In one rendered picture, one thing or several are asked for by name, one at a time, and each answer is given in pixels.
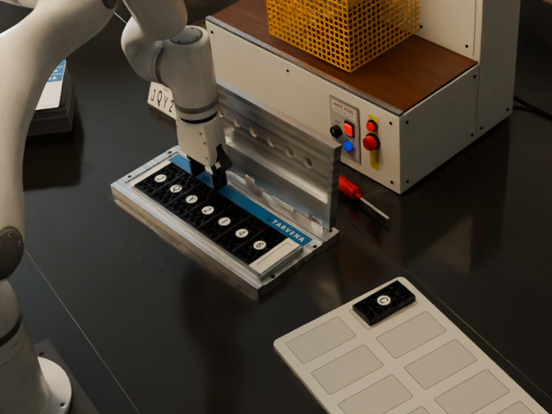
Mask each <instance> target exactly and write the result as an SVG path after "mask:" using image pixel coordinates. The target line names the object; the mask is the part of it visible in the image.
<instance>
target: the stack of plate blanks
mask: <svg viewBox="0 0 552 414"><path fill-rule="evenodd" d="M57 67H65V70H64V76H63V81H62V91H61V97H60V101H59V106H58V107H57V108H47V109H40V110H35V112H34V116H33V118H32V121H31V123H30V128H29V130H28V133H27V136H37V135H44V134H52V133H58V132H66V131H71V129H72V123H73V116H74V110H75V103H76V95H75V92H74V89H73V85H72V83H71V77H70V73H69V72H68V69H67V61H66V60H63V61H62V62H61V63H60V64H59V65H58V66H57Z"/></svg>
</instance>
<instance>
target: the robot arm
mask: <svg viewBox="0 0 552 414"><path fill-rule="evenodd" d="M0 1H2V2H7V3H10V4H14V5H17V6H22V7H29V8H34V10H33V11H32V12H31V13H30V14H29V15H28V16H27V17H26V18H25V19H24V20H22V21H21V22H20V23H18V24H17V25H15V26H13V27H12V28H11V29H9V30H6V31H5V32H3V33H1V34H0V414H67V413H68V412H69V409H70V406H71V400H72V388H71V384H70V380H69V378H68V377H67V374H66V373H65V371H64V370H63V369H62V368H61V367H60V366H59V365H57V364H55V363H54V362H52V361H50V360H47V359H45V358H42V357H37V355H36V352H35V348H34V346H33V343H32V341H31V338H30V334H29V331H28V329H27V326H26V323H25V319H24V316H23V314H22V312H21V308H20V305H19V302H18V300H17V298H16V294H15V293H14V291H13V289H12V286H11V285H10V283H9V282H8V281H7V279H8V278H10V277H11V275H12V274H13V273H14V271H15V270H16V268H17V267H18V265H19V263H20V262H21V258H22V256H23V253H24V249H25V239H26V221H25V201H24V192H23V181H22V164H23V156H24V150H25V141H26V137H27V133H28V130H29V128H30V123H31V121H32V118H33V116H34V113H35V109H36V108H37V105H38V103H39V100H40V97H41V94H42V93H43V90H44V87H45V85H46V83H47V81H48V79H49V77H50V76H51V75H52V73H53V72H54V70H55V69H56V68H57V67H58V65H59V64H60V63H61V62H62V61H63V60H64V59H65V58H66V57H67V56H69V55H70V54H71V53H73V52H74V51H76V50H77V49H78V48H79V47H80V46H81V45H83V44H85V43H86V42H88V41H89V40H90V39H92V38H93V37H95V36H96V35H97V34H98V33H99V32H100V31H101V30H102V29H103V28H104V27H105V26H106V25H107V23H108V22H109V21H110V19H111V18H112V16H113V14H114V12H115V11H116V9H117V5H118V2H119V0H0ZM123 2H124V3H125V5H126V7H127V9H128V11H129V12H130V13H131V15H132V17H131V19H130V20H129V21H128V23H127V24H126V27H125V29H124V31H123V33H122V51H123V52H124V54H125V56H126V59H127V61H128V62H129V63H130V65H131V67H132V68H133V70H134V71H135V72H136V74H137V75H138V76H140V77H141V78H143V79H145V80H148V81H152V82H155V83H159V84H162V85H166V86H167V87H168V88H169V89H170V90H171V91H172V98H173V102H174V108H175V112H176V126H177V139H178V144H179V147H180V149H181V151H182V152H184V153H185V154H186V157H187V158H188V159H189V160H190V161H189V163H190V168H191V175H193V176H195V177H196V176H198V175H200V174H201V173H202V172H204V171H205V166H206V167H210V168H211V170H212V172H213V174H212V175H211V177H212V183H213V188H214V189H215V190H216V191H218V190H220V189H221V188H223V187H224V186H226V185H227V184H228V182H227V176H226V171H227V170H228V169H230V168H231V167H232V162H231V161H230V159H229V157H228V150H227V144H226V139H225V135H224V131H223V126H222V123H221V120H220V117H219V115H218V110H219V94H218V88H217V82H216V76H215V71H214V60H213V55H212V49H211V43H210V37H209V33H208V32H207V30H205V29H203V28H201V27H199V26H194V25H186V23H187V11H186V6H185V3H184V1H183V0H123ZM217 156H218V157H217ZM217 162H219V163H220V166H221V167H219V168H218V169H217V168H216V167H215V164H216V163H217Z"/></svg>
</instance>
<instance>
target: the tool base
mask: <svg viewBox="0 0 552 414"><path fill-rule="evenodd" d="M168 151H172V153H171V154H169V153H168ZM168 151H166V152H164V153H163V154H161V155H160V156H158V157H156V158H155V159H152V160H151V161H149V162H148V163H146V164H144V165H143V166H141V167H139V168H138V169H136V170H135V171H133V172H131V173H129V174H127V175H126V176H125V177H123V178H121V179H119V180H118V181H116V182H114V183H113V184H111V185H110V186H111V188H112V193H113V194H114V195H115V196H117V197H118V198H119V199H121V200H122V201H124V202H125V203H127V204H128V205H130V207H132V208H133V209H135V210H136V211H138V212H139V213H140V214H142V215H144V216H145V217H146V218H147V219H149V220H150V221H151V222H153V223H154V224H156V225H157V226H159V227H160V228H162V229H163V230H164V231H165V232H167V233H168V234H170V235H171V236H172V237H174V238H176V239H177V240H178V241H179V242H180V243H182V244H183V245H185V246H186V247H188V248H189V249H191V250H192V251H194V252H195V253H196V254H197V255H199V256H200V257H202V258H203V259H204V260H206V261H208V262H209V263H210V264H212V265H213V266H214V267H215V268H217V269H218V270H220V271H221V272H223V273H224V274H226V275H227V276H228V277H229V278H231V279H232V280H234V281H235V282H236V283H238V284H239V285H241V286H242V287H244V288H245V289H246V290H247V291H249V292H250V293H252V294H253V295H255V296H256V297H258V298H260V297H262V296H263V295H264V294H265V293H267V292H268V291H269V290H271V289H272V288H274V287H275V286H277V285H278V284H279V283H281V282H282V281H283V280H284V279H286V278H287V277H289V276H290V275H291V274H293V273H295V272H296V271H297V270H299V269H300V268H301V267H302V266H304V265H305V264H307V263H308V262H310V261H311V260H313V259H314V258H315V257H316V256H318V255H319V254H320V253H322V252H323V251H325V250H326V249H328V248H329V247H330V246H332V245H333V244H334V243H335V242H337V241H338V240H340V231H339V230H337V229H336V228H331V229H330V230H328V229H327V228H325V227H323V226H322V221H321V220H319V219H317V218H316V217H315V216H311V217H307V216H305V215H304V214H303V213H301V212H299V211H298V210H296V209H295V211H296V213H293V212H292V211H291V210H289V209H287V208H285V207H284V206H282V205H281V204H279V203H278V202H276V201H275V200H273V199H272V194H270V193H268V192H267V191H266V190H264V189H262V188H261V187H259V186H257V185H256V184H255V179H253V178H252V177H249V176H248V175H245V176H244V177H243V176H242V175H240V174H238V173H237V172H235V171H233V170H232V169H229V170H230V172H228V171H226V176H227V182H228V185H229V186H231V187H233V188H234V189H236V190H238V191H240V192H241V193H242V194H243V195H245V196H247V197H249V198H250V199H252V200H253V201H255V202H256V203H258V204H259V205H261V206H263V207H265V208H266V209H267V210H269V211H270V212H272V213H274V214H276V215H277V216H279V217H280V218H281V219H283V220H285V221H286V222H288V223H290V224H291V225H292V226H294V227H295V228H297V229H299V230H301V231H302V232H304V233H305V234H306V235H308V236H310V237H312V238H313V242H311V243H310V244H309V245H307V246H305V247H304V248H303V250H304V251H303V252H302V253H301V254H300V255H298V256H297V257H296V258H294V259H293V260H291V261H290V262H288V263H287V264H285V265H284V266H283V267H282V268H281V269H279V270H277V271H276V272H275V273H273V274H271V275H275V278H271V275H270V276H269V277H268V278H266V279H265V280H264V281H262V282H260V281H259V280H257V279H256V278H254V277H253V276H251V275H250V274H248V273H247V272H246V271H245V270H243V269H242V268H240V267H239V266H237V265H236V264H234V263H233V262H232V261H230V260H229V259H227V258H226V257H225V256H223V255H221V254H220V253H218V252H217V251H216V250H215V249H213V248H212V247H211V246H209V245H207V244H206V243H204V242H203V241H201V240H200V239H199V238H198V237H196V236H195V235H193V234H192V233H190V232H188V231H187V230H186V229H185V228H183V227H182V226H181V225H179V224H178V223H176V222H174V221H173V220H172V219H170V218H169V217H168V216H166V215H165V214H163V213H162V212H160V211H159V210H158V209H156V208H155V207H153V206H152V205H151V204H149V203H148V202H146V201H145V200H143V199H142V198H140V197H139V196H138V195H136V194H135V193H134V192H132V191H131V187H132V186H131V185H130V182H131V181H133V180H135V179H136V178H138V177H139V176H141V175H143V174H144V173H147V172H148V171H149V170H150V169H152V168H154V167H156V166H158V165H159V164H161V163H162V162H164V161H166V160H167V159H170V158H171V157H172V156H174V155H175V154H181V155H183V156H184V157H186V154H185V153H184V152H182V151H181V149H180V147H179V146H174V147H172V148H171V149H169V150H168ZM129 175H131V177H130V178H128V177H127V176H129ZM313 245H317V247H316V248H313Z"/></svg>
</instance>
